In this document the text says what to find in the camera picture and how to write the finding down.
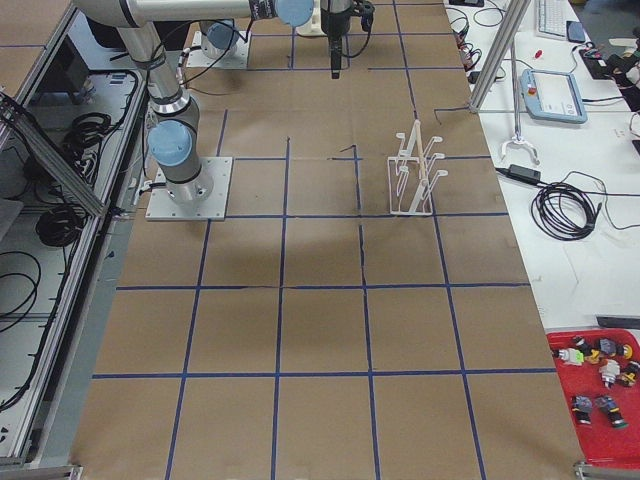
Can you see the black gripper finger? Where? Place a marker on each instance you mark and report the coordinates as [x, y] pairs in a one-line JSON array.
[[336, 55]]

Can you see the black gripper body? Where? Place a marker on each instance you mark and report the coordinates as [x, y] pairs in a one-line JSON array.
[[334, 21]]

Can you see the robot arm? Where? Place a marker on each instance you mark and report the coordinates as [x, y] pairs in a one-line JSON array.
[[173, 140], [223, 32]]

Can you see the reacher grabber tool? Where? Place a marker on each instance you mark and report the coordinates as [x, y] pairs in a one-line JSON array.
[[517, 140]]

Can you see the white keyboard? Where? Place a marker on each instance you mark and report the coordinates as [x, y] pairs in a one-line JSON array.
[[550, 17]]

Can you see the blue teach pendant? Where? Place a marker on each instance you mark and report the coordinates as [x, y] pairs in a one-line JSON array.
[[552, 96]]

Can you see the black power adapter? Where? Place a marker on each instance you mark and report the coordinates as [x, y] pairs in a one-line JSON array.
[[524, 174]]

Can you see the red parts tray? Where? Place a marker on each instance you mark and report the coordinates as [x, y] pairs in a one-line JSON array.
[[599, 374]]

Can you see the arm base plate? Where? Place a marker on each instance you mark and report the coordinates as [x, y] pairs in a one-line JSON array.
[[205, 198], [203, 54]]

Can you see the white wire cup rack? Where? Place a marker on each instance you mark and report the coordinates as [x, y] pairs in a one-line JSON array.
[[413, 175]]

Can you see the aluminium frame post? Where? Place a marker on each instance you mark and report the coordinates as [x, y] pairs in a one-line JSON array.
[[501, 43]]

